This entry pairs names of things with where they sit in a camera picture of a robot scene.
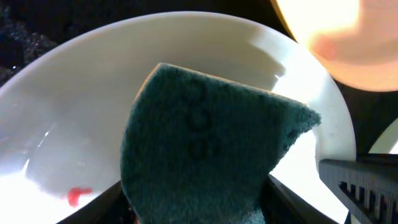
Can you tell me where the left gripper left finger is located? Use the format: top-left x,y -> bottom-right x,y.
58,181 -> 137,224

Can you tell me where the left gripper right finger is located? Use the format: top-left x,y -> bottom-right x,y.
259,174 -> 336,224

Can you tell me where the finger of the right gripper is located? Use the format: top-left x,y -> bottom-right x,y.
318,154 -> 397,224

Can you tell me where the yellow plate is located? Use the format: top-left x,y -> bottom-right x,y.
271,0 -> 397,92

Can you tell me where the light blue plate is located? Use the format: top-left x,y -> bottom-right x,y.
1,11 -> 356,223
369,119 -> 398,154

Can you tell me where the green yellow sponge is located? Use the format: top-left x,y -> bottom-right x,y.
120,63 -> 321,224

